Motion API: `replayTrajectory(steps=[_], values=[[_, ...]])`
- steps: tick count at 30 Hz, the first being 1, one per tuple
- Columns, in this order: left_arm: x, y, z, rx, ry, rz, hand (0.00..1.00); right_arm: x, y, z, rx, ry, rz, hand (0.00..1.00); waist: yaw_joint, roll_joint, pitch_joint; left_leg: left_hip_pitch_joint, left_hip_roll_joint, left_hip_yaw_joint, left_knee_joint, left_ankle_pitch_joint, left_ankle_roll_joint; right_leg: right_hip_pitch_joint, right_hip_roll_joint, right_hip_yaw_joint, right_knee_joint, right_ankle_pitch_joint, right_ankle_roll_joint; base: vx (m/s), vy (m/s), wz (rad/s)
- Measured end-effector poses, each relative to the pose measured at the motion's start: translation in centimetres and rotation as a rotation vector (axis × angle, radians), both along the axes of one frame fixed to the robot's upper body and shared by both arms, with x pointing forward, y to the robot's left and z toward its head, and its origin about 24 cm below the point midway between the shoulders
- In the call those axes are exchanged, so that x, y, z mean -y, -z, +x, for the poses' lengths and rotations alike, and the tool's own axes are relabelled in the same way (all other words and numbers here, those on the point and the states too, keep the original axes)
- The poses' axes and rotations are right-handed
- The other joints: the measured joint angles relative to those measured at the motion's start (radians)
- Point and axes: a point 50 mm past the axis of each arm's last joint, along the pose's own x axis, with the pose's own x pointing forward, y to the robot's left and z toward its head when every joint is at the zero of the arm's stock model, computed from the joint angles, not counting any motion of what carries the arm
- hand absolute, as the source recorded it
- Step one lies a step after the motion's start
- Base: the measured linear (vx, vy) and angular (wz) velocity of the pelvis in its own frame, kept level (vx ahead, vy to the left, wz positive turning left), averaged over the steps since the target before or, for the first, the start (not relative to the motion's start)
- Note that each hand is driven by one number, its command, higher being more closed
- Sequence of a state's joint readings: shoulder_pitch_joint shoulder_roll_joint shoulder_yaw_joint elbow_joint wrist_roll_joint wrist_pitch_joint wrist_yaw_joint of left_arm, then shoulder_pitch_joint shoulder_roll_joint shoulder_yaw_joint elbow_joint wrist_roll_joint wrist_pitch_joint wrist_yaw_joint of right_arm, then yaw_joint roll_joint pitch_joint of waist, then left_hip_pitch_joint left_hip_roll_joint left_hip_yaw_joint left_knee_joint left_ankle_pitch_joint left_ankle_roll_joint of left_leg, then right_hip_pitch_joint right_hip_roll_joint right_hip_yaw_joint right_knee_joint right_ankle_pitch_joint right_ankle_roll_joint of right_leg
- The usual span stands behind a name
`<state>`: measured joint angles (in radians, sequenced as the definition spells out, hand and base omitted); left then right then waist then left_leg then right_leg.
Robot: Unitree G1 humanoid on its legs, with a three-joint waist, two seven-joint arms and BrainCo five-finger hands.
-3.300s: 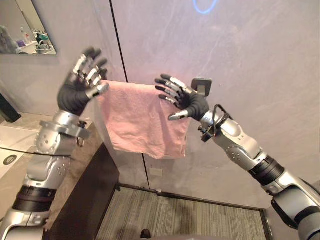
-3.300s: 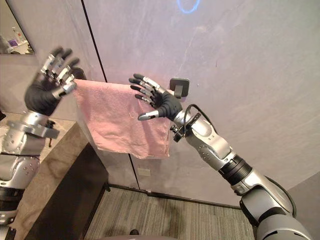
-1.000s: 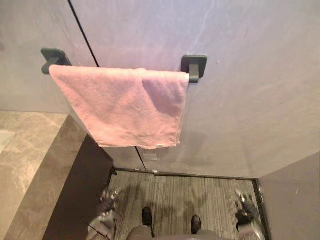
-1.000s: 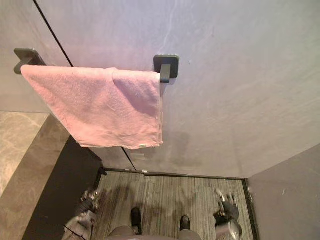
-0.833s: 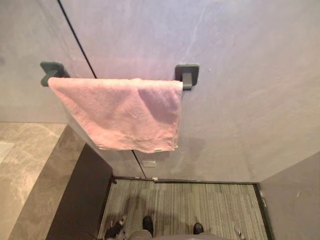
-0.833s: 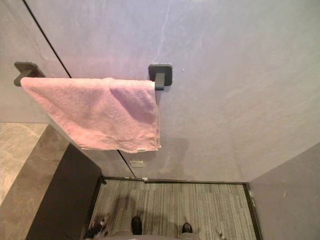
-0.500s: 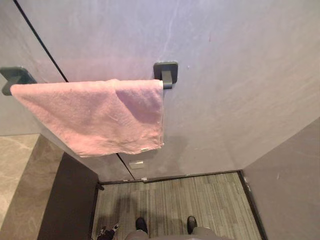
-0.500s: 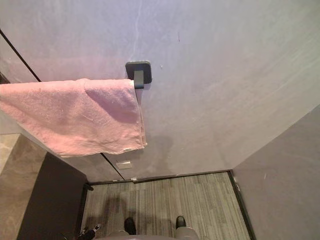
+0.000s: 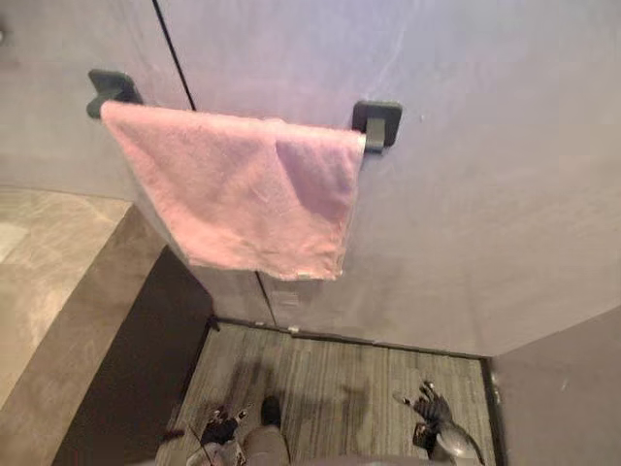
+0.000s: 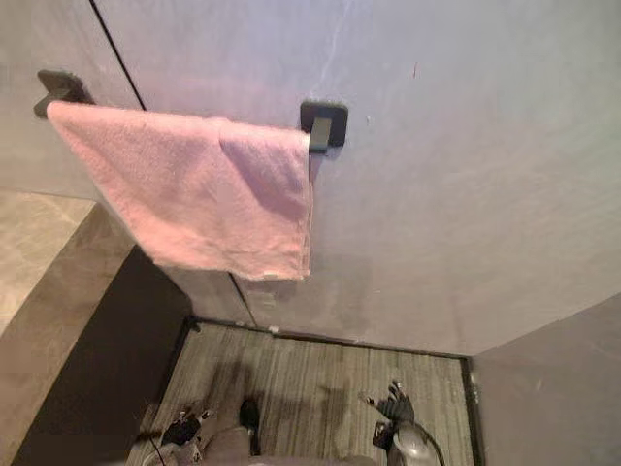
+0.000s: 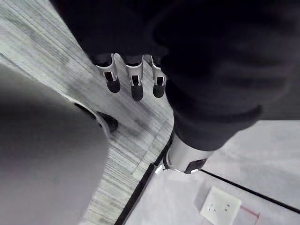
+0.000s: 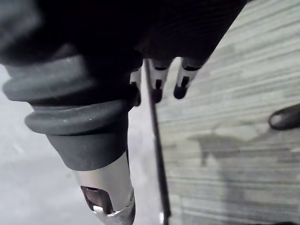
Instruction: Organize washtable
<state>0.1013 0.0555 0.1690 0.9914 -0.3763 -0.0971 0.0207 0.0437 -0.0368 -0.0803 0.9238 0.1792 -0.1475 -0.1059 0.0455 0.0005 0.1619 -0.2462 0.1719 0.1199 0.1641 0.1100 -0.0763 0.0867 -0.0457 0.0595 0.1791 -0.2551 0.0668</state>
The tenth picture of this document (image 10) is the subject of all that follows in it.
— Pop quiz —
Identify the pink terry towel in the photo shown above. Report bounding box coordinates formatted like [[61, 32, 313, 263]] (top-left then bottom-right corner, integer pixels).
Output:
[[46, 100, 314, 283]]

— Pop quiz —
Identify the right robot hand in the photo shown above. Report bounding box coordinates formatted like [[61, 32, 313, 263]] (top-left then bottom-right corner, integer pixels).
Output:
[[357, 379, 416, 424]]

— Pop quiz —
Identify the dark robot foot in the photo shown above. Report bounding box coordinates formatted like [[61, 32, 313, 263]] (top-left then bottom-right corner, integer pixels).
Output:
[[239, 398, 261, 455]]

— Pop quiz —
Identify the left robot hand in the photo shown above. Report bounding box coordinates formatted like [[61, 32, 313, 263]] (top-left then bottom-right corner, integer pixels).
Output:
[[163, 407, 215, 447]]

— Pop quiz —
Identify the black towel bar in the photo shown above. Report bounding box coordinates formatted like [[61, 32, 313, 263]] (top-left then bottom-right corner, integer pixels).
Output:
[[32, 70, 350, 155]]

